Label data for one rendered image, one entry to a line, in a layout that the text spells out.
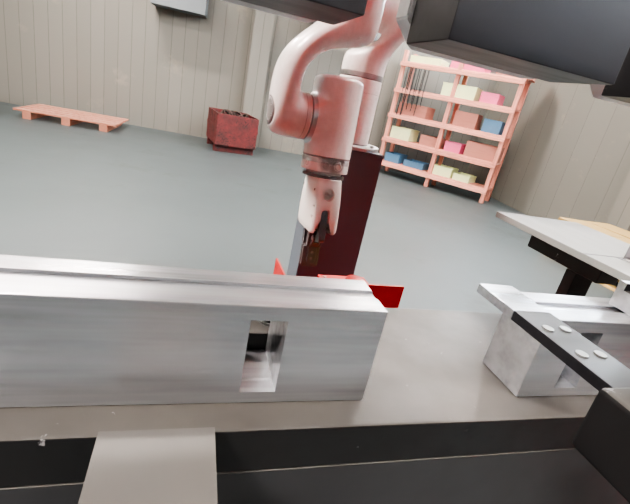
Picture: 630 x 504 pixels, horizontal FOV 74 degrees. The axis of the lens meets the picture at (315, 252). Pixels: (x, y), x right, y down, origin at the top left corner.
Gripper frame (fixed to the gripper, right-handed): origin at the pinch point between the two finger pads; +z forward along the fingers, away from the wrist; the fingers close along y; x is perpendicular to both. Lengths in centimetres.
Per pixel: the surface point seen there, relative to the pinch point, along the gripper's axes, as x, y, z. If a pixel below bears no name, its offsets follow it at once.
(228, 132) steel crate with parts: -42, 586, 4
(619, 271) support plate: -26.9, -37.0, -12.6
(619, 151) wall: -476, 316, -59
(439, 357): -5.5, -36.0, -0.2
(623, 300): -23.4, -41.0, -10.4
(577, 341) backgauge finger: -2, -52, -12
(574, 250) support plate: -27.1, -30.3, -13.1
